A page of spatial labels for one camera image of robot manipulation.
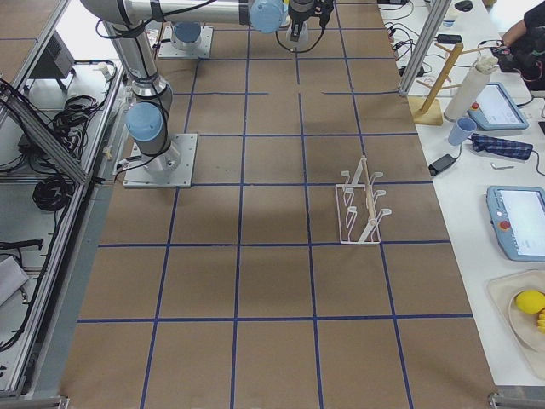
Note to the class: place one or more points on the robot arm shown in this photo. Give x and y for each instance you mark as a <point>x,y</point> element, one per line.
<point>184,33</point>
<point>153,38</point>

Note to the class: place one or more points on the beige tray with bowl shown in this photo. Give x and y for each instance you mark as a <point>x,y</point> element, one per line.
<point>529,339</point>

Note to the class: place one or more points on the yellow lemon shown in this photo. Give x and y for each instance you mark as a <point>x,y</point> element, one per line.
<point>530,301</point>

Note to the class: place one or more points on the blue cup on side table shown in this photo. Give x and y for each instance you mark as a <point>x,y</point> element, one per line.
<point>462,129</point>

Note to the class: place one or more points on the wooden mug tree stand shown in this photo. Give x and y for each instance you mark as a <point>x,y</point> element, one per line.
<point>427,110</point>

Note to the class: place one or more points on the blue teach pendant far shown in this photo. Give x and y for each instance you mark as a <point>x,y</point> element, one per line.
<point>494,109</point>

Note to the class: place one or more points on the blue plaid cloth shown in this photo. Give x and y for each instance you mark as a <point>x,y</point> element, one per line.
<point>501,147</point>

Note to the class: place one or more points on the blue teach pendant near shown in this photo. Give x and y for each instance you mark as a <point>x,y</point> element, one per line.
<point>517,218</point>

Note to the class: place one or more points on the blue teach pendant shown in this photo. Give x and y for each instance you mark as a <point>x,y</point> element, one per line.
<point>494,109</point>
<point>517,218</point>

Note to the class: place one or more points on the white wire cup rack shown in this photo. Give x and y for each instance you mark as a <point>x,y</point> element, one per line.
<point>358,218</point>

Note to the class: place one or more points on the black power adapter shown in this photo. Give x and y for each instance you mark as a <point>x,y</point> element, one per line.
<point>441,164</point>

